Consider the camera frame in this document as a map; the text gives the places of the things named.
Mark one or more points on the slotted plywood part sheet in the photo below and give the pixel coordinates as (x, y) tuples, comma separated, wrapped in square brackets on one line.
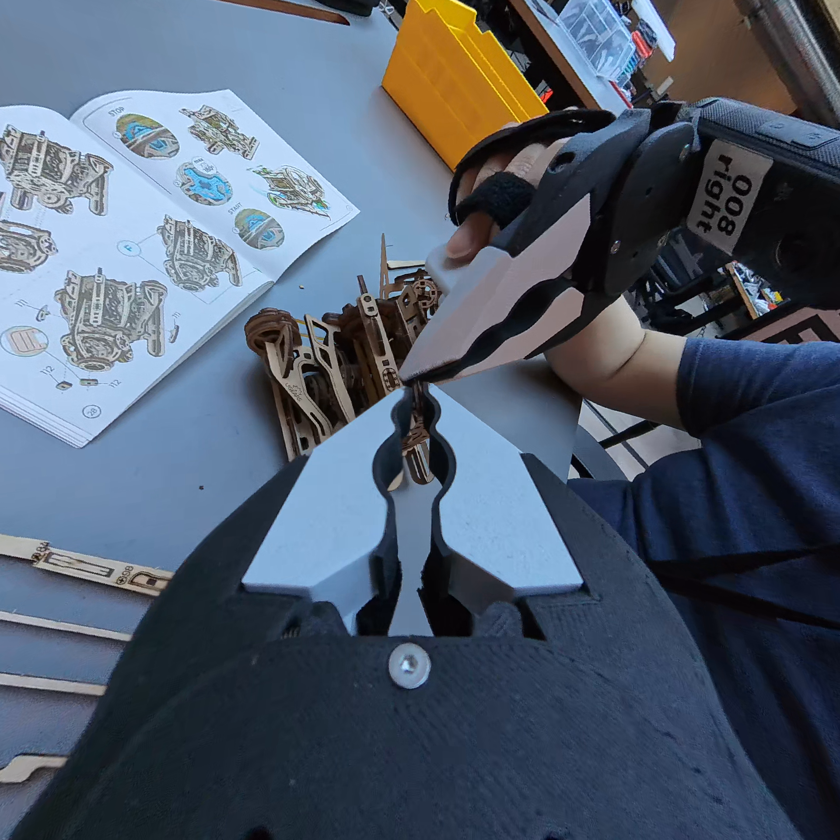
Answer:
[(85, 568)]

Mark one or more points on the open instruction booklet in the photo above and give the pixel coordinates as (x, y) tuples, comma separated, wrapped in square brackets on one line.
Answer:
[(131, 197)]

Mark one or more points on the small thin wooden part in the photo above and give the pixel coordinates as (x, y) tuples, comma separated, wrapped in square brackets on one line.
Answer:
[(415, 400)]

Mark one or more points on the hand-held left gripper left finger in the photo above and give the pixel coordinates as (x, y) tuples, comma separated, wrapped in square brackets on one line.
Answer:
[(315, 525)]

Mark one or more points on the grey metal pipe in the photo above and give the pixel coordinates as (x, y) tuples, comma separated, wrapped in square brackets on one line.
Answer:
[(794, 52)]

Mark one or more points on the person's navy clothing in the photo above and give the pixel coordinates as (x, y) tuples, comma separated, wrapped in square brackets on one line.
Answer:
[(722, 590)]

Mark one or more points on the yellow plastic bin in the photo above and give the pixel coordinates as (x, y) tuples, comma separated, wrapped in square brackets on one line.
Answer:
[(446, 79)]

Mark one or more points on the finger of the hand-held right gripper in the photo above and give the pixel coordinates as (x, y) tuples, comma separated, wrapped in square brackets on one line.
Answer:
[(525, 334), (479, 308)]

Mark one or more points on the clear plastic storage box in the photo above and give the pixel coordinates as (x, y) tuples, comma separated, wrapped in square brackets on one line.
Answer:
[(604, 33)]

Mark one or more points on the wooden submarine model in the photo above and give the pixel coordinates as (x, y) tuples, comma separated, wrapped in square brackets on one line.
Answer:
[(315, 367)]

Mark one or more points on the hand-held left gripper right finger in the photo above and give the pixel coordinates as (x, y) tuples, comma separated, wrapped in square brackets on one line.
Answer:
[(505, 518)]

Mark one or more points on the person's right forearm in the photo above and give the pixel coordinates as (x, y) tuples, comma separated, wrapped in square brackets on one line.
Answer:
[(623, 374)]

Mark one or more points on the person's right hand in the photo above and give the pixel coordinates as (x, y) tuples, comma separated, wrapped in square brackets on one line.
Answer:
[(525, 161)]

